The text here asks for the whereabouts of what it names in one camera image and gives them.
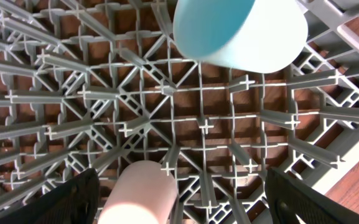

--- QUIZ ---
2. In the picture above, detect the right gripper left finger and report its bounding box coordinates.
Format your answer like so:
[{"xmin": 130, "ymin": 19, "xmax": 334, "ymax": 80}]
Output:
[{"xmin": 0, "ymin": 168, "xmax": 100, "ymax": 224}]

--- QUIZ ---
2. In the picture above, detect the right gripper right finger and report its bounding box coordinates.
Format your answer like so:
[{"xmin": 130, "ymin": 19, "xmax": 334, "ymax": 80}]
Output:
[{"xmin": 264, "ymin": 167, "xmax": 359, "ymax": 224}]

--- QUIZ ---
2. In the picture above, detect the pale pink cup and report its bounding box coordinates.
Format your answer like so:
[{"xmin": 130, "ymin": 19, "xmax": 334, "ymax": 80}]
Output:
[{"xmin": 98, "ymin": 161, "xmax": 178, "ymax": 224}]

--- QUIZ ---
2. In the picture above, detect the grey dishwasher rack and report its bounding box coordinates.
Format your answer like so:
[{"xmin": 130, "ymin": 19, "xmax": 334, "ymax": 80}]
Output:
[{"xmin": 0, "ymin": 1, "xmax": 359, "ymax": 223}]

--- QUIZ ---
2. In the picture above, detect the light blue cup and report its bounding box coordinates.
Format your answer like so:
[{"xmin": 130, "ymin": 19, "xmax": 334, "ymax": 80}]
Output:
[{"xmin": 173, "ymin": 0, "xmax": 308, "ymax": 73}]

